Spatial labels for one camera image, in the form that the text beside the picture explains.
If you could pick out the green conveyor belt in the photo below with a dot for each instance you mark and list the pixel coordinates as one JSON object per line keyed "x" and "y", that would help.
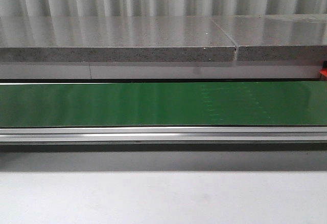
{"x": 160, "y": 104}

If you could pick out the grey stone slab right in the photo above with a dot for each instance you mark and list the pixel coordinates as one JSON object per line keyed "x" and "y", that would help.
{"x": 283, "y": 38}

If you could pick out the grey stone slab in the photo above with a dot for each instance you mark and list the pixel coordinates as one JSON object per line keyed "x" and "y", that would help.
{"x": 114, "y": 39}
{"x": 283, "y": 38}

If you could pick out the grey stone slab left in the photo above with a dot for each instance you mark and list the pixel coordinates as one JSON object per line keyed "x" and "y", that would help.
{"x": 114, "y": 39}

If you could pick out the red plastic tray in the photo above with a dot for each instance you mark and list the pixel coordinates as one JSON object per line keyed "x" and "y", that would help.
{"x": 323, "y": 74}

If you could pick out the aluminium conveyor side rail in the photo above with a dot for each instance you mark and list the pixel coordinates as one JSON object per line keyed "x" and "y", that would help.
{"x": 164, "y": 138}

